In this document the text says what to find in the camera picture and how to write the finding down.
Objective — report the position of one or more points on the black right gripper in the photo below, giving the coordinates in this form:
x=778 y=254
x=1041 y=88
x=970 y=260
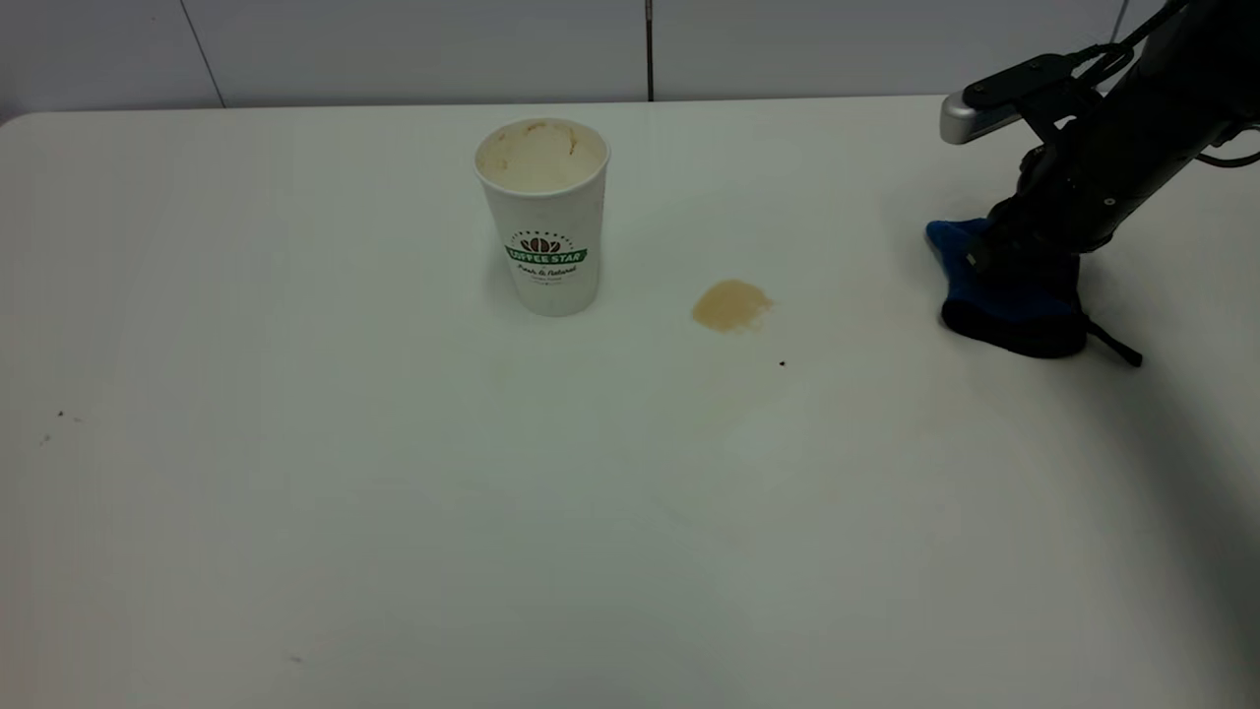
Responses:
x=1093 y=177

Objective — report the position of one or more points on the blue black-edged cleaning cloth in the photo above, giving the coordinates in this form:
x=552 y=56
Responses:
x=1004 y=315

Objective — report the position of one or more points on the white paper coffee cup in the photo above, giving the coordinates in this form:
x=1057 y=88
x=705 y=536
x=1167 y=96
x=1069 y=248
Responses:
x=546 y=236

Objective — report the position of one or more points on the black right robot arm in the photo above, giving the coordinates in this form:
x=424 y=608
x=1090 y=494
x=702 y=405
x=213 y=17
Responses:
x=1216 y=59

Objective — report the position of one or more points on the brown coffee spill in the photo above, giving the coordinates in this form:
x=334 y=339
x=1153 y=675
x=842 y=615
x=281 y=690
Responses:
x=731 y=305

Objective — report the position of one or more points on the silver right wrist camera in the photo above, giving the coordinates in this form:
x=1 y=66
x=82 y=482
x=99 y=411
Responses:
x=1004 y=103

